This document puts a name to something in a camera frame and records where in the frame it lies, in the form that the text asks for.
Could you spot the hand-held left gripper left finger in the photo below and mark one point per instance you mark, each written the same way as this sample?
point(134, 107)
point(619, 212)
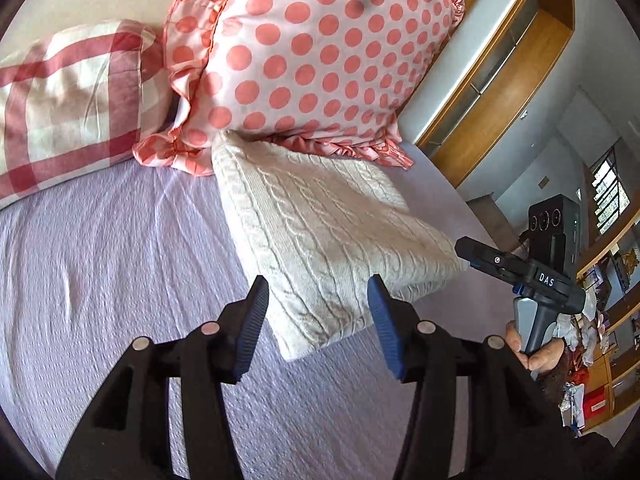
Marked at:
point(248, 326)

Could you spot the barred window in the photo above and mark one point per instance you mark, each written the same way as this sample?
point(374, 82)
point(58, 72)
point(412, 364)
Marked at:
point(610, 195)

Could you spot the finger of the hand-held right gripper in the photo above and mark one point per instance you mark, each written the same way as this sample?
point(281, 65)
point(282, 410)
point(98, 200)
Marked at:
point(492, 258)

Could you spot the wooden shelf unit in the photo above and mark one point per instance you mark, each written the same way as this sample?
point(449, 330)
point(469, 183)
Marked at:
point(615, 340)

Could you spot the red checked pillow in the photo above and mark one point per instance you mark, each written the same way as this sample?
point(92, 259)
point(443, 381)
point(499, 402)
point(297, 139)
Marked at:
point(75, 105)

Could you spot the wooden headboard shelf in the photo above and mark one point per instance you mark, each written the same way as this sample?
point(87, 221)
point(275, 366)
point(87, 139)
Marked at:
point(500, 90)

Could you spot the pink polka dot pillow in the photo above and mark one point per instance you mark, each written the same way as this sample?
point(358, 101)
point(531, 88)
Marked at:
point(310, 55)

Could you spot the person's right forearm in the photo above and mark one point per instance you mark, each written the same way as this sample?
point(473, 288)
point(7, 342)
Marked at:
point(555, 385)

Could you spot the red box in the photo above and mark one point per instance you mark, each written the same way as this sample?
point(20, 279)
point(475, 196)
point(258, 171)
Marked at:
point(595, 402)

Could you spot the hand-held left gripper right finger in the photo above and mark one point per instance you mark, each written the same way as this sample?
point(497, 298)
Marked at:
point(386, 327)

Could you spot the person's right hand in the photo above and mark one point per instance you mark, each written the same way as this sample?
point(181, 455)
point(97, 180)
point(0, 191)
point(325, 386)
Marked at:
point(542, 356)

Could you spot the lilac bed sheet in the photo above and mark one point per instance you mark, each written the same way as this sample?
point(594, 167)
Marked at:
point(115, 270)

